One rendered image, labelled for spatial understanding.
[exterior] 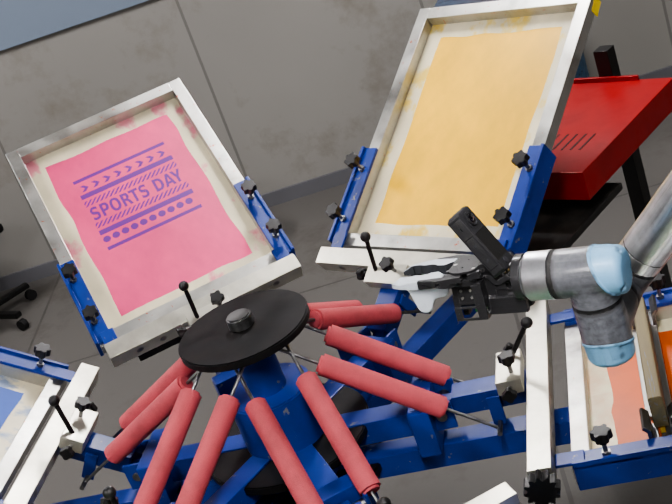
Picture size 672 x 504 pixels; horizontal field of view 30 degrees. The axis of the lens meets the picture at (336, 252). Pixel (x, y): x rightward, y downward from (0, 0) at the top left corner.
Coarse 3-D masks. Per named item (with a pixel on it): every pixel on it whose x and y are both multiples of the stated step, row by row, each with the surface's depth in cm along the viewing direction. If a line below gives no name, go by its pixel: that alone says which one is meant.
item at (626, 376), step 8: (664, 336) 290; (664, 344) 287; (664, 352) 285; (632, 360) 286; (664, 360) 282; (608, 368) 286; (616, 368) 285; (624, 368) 284; (632, 368) 283; (616, 376) 282; (624, 376) 281; (632, 376) 280; (616, 384) 280; (624, 384) 279; (632, 384) 278; (640, 384) 277
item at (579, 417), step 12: (660, 312) 296; (564, 324) 302; (576, 324) 300; (576, 336) 296; (576, 348) 291; (576, 360) 287; (576, 372) 283; (576, 384) 279; (576, 396) 275; (576, 408) 271; (588, 408) 274; (576, 420) 267; (588, 420) 268; (576, 432) 263; (588, 432) 263; (576, 444) 260; (588, 444) 259; (576, 480) 255
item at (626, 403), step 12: (624, 396) 275; (636, 396) 273; (612, 408) 272; (624, 408) 271; (636, 408) 270; (624, 420) 267; (636, 420) 266; (624, 432) 264; (636, 432) 263; (660, 432) 260
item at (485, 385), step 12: (456, 384) 285; (468, 384) 283; (480, 384) 282; (492, 384) 280; (456, 396) 281; (468, 396) 280; (480, 396) 279; (456, 408) 282; (468, 408) 281; (480, 408) 281
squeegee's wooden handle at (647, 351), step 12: (636, 324) 279; (648, 324) 278; (648, 336) 273; (648, 348) 269; (648, 360) 265; (648, 372) 262; (648, 384) 258; (660, 384) 260; (648, 396) 254; (660, 396) 253; (660, 408) 254; (660, 420) 256
